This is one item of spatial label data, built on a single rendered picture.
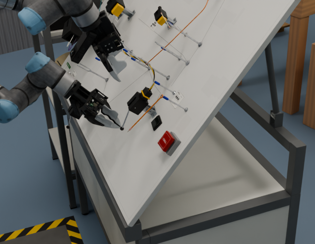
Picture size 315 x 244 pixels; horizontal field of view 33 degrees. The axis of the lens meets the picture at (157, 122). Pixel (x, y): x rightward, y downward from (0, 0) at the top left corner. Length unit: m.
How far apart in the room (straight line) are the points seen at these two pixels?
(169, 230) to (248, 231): 0.31
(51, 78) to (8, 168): 1.94
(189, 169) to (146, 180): 0.38
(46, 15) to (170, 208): 0.78
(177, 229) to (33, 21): 0.79
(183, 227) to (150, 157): 0.26
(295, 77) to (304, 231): 1.30
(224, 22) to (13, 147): 2.38
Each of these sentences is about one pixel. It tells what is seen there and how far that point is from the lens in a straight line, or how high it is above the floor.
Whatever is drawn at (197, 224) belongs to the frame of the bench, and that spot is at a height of 0.80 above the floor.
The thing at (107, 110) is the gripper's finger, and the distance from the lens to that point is 1.77.
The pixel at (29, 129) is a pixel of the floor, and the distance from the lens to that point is 3.98.
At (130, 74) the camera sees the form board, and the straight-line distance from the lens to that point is 2.01.
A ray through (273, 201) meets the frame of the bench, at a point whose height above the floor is 0.80.
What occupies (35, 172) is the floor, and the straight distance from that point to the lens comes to 3.49.
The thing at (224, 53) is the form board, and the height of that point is 1.32.
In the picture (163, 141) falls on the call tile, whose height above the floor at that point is 1.10.
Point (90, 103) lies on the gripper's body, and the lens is 1.70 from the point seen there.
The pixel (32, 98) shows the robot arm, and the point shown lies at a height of 1.19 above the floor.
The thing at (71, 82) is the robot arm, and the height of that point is 1.23.
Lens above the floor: 1.96
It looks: 30 degrees down
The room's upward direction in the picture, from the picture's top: 3 degrees counter-clockwise
